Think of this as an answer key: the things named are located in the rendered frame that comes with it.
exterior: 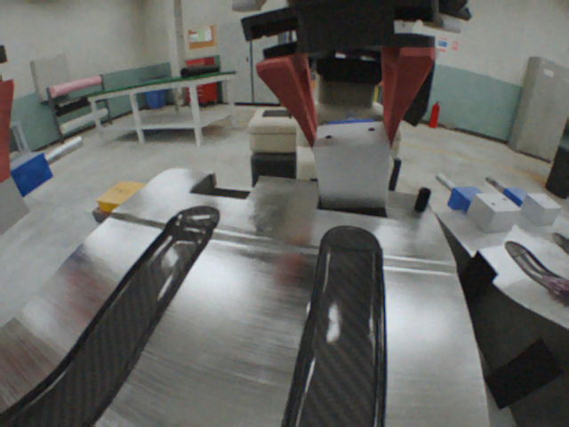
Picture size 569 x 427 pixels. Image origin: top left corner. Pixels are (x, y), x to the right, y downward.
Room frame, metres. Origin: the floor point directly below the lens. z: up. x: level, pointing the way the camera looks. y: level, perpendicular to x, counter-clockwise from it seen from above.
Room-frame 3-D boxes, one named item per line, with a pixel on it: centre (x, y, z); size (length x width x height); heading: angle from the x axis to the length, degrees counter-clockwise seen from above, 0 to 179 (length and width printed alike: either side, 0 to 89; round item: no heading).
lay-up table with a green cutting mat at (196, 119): (3.79, 2.05, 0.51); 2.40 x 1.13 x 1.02; 73
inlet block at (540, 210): (0.23, -0.34, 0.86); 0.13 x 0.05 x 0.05; 4
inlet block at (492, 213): (0.22, -0.23, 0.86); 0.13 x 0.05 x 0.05; 4
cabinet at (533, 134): (3.58, -5.14, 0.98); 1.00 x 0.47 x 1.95; 69
